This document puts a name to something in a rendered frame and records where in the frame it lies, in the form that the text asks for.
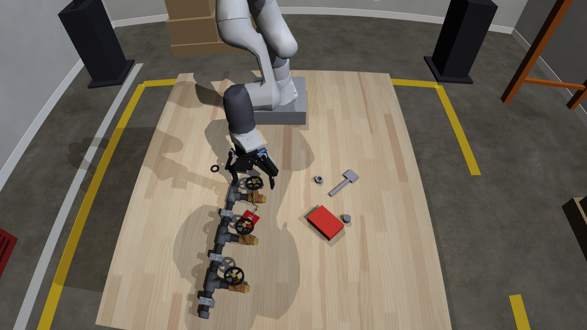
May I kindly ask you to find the red rectangular block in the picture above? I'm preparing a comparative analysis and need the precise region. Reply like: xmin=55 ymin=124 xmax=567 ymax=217
xmin=307 ymin=205 xmax=344 ymax=241

